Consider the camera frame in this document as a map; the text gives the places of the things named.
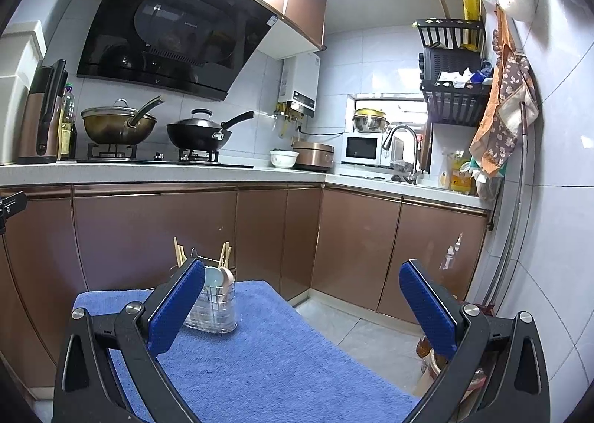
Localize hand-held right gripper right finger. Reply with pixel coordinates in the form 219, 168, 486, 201
400, 259, 551, 423

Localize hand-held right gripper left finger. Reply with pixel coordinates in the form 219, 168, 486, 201
52, 259, 206, 423

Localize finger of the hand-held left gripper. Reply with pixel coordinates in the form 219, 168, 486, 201
0, 191, 27, 235

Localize clear utensil holder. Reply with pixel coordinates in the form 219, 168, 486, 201
169, 256, 238, 334

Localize light blue ceramic spoon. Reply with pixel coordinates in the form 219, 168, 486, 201
204, 266, 224, 304

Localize white ceramic spoon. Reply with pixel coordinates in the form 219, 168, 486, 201
219, 266, 235, 308

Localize brown electric kettle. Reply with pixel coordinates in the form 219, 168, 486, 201
17, 60, 68, 163

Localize blue towel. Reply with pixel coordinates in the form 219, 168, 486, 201
74, 280, 421, 423

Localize brown base cabinets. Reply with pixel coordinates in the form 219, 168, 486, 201
0, 182, 493, 387

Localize green cap oil bottle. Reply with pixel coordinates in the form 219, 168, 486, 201
59, 83, 78, 160

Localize bronze wok with lid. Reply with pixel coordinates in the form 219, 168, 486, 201
81, 96, 166, 146

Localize yellow detergent bottle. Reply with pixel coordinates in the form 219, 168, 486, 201
450, 151, 475, 194

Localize black gas stove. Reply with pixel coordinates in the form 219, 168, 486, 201
76, 145, 255, 169

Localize white pipe casing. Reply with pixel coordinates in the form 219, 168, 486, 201
0, 0, 87, 165

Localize steel faucet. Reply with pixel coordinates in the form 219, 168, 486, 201
381, 125, 421, 185

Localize white microwave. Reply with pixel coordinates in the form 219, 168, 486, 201
341, 133, 396, 168

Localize black wok with lid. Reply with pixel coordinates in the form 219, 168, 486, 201
166, 108, 255, 153

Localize white bowl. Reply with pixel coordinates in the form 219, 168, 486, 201
270, 149, 300, 170

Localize orange hanging cloth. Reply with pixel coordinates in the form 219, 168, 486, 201
470, 6, 517, 174

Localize bronze rice cooker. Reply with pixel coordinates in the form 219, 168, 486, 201
292, 141, 335, 173

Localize stacked metal pots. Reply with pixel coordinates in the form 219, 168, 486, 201
353, 108, 390, 134

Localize kitchen window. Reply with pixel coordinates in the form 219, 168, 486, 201
347, 96, 433, 165

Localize white crumpled bag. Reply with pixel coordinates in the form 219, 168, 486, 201
438, 69, 474, 89

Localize brown floral apron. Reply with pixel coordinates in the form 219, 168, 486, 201
483, 54, 539, 165

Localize black glass range hood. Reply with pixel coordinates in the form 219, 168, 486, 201
76, 0, 282, 103

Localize black toaster oven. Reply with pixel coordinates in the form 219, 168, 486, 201
420, 47, 484, 81

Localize white water heater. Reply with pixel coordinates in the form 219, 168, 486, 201
277, 52, 322, 136

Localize yellow roll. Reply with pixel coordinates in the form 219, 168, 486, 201
461, 0, 484, 51

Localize black power cable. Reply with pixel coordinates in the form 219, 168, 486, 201
297, 125, 347, 137

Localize black wall rack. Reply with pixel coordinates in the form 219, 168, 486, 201
414, 19, 493, 128

